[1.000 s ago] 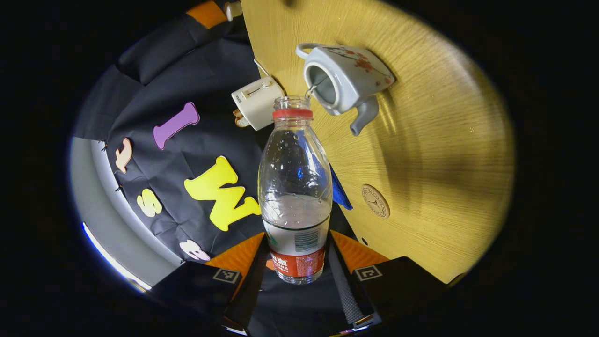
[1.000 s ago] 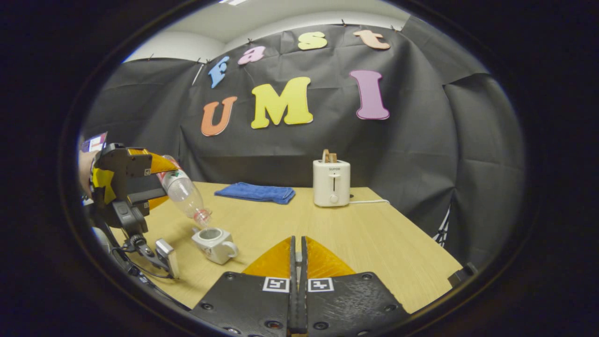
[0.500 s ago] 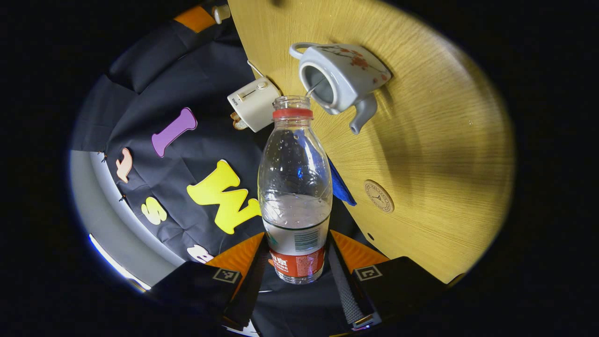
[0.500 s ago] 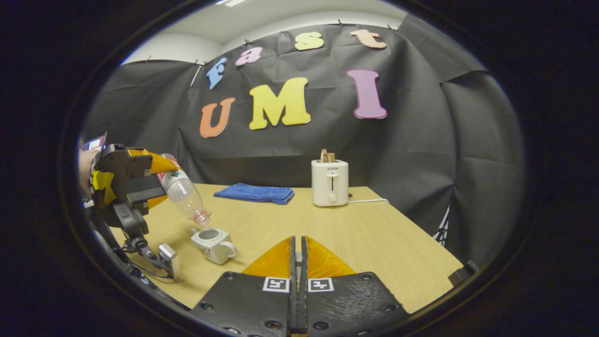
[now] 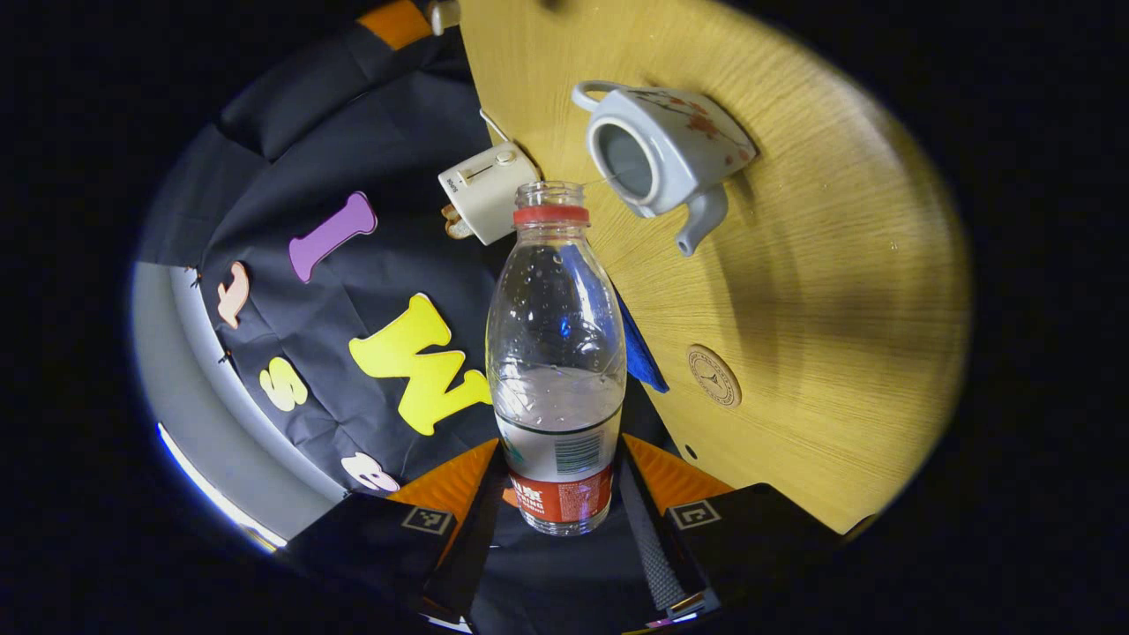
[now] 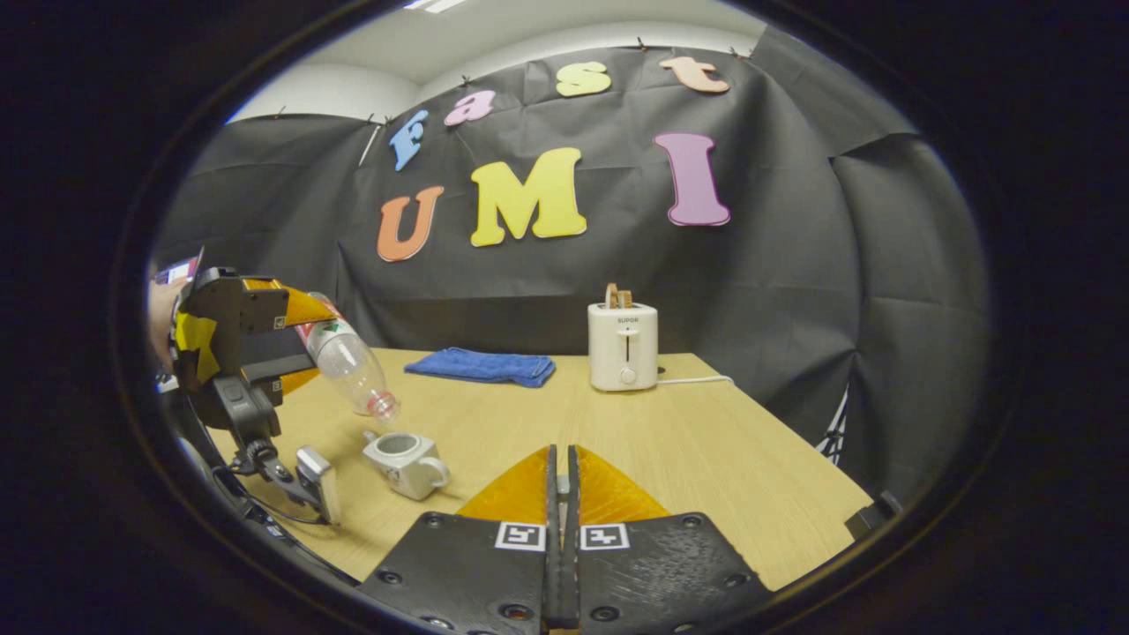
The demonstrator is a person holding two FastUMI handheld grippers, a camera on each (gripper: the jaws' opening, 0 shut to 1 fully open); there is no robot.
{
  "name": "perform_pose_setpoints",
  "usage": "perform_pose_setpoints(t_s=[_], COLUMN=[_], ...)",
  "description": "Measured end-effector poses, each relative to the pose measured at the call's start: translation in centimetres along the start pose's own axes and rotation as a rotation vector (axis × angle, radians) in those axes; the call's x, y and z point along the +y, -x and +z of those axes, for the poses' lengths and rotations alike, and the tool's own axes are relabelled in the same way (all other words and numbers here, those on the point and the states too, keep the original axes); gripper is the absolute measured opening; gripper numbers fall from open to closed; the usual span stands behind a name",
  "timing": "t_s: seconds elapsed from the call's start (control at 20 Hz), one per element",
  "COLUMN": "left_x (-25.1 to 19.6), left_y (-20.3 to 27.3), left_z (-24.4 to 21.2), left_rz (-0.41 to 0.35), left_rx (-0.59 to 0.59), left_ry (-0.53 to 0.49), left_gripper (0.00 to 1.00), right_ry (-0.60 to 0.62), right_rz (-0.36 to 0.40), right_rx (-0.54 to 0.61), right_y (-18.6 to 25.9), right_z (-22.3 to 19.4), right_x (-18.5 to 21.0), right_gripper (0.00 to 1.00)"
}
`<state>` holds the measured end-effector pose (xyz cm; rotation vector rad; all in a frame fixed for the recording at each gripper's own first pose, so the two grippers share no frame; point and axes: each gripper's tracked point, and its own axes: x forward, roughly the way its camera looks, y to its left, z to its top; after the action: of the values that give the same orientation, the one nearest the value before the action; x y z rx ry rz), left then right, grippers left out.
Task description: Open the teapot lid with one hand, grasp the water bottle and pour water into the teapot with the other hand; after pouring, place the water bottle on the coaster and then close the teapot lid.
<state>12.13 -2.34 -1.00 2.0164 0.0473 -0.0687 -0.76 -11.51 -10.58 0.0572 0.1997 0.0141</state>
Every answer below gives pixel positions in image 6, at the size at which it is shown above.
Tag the black backdrop cloth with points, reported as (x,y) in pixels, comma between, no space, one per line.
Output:
(750,291)

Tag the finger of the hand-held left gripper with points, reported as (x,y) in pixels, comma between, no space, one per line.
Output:
(269,369)
(238,304)

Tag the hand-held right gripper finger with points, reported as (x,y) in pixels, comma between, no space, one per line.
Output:
(573,573)
(554,573)

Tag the blue towel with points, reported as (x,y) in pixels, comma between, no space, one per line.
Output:
(481,366)

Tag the small black box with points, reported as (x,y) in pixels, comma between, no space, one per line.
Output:
(873,516)

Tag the clear plastic water bottle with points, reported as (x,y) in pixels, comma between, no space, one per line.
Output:
(353,366)

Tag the computer monitor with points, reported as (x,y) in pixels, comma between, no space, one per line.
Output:
(176,272)

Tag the white ceramic teacup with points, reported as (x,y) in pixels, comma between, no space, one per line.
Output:
(406,463)

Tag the white toaster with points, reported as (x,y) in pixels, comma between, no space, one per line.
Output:
(622,353)

